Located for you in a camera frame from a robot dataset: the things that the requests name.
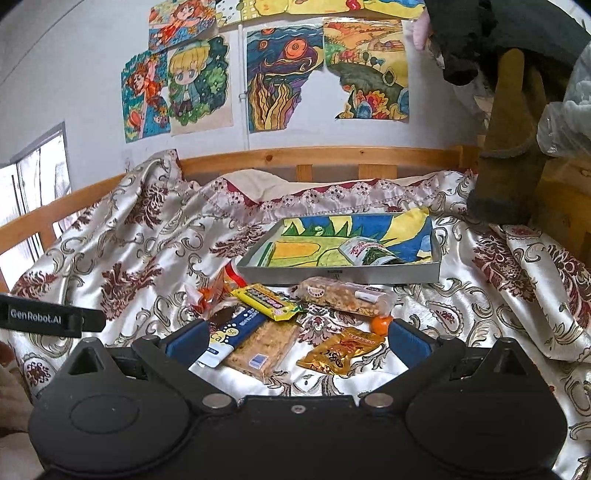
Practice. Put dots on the window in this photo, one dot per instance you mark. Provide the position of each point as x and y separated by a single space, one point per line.
27 184

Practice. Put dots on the grey cardboard tray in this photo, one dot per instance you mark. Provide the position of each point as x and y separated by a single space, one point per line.
369 274

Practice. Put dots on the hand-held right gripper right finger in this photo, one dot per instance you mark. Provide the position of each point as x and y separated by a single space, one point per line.
410 344

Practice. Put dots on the blue and white snack packet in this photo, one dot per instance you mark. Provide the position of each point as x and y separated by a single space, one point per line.
231 334

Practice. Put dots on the golden snack packet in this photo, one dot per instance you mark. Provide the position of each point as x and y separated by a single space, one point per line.
341 353

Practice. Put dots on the clear plastic bag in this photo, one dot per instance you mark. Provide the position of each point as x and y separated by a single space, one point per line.
572 115

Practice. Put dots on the patterned satin blanket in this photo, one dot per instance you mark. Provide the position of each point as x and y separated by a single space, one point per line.
138 240

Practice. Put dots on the blond figure wall drawing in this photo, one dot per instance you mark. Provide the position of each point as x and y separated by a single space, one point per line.
198 87

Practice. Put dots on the small orange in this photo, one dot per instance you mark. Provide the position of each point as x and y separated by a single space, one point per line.
381 325

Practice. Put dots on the white wall pipe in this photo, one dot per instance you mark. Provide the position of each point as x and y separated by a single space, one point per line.
241 69

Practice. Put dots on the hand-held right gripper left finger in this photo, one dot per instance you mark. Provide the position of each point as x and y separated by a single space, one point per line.
185 344

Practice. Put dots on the brown hanging garment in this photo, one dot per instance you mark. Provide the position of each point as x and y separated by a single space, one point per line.
508 138

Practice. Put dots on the clear nut bar packet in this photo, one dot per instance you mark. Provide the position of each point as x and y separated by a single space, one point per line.
341 297

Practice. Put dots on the green snack packet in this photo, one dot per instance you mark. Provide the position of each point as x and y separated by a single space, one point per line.
369 253

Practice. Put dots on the orange-haired figure wall drawing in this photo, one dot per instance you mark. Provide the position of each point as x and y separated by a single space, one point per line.
182 23

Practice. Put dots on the colourful drawing paper sheet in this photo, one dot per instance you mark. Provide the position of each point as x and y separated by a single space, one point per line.
300 249

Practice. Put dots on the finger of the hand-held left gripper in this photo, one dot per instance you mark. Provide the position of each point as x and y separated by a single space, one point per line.
93 320

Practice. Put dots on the swirly sky wall drawing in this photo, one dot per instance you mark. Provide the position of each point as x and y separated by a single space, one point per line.
281 78

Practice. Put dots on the landscape wall drawing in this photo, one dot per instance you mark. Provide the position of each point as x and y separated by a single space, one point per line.
369 60

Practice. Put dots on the pink cloth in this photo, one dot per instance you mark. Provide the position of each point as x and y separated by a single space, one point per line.
421 30

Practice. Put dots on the yellow wall drawing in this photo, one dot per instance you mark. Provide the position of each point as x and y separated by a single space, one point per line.
323 5

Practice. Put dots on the yellow snack bar packet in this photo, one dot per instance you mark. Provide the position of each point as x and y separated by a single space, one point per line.
268 301

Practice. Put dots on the cream pillow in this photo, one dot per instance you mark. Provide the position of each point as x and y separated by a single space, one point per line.
254 182

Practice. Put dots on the orange and red clear packet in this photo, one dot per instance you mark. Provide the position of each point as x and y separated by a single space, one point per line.
217 290

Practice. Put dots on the dotted wall drawing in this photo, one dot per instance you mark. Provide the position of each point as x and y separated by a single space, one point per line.
235 11

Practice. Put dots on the dark hanging garment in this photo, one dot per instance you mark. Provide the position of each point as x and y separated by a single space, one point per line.
466 46

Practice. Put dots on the clear rice cracker packet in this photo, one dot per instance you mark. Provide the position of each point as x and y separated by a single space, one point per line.
270 346

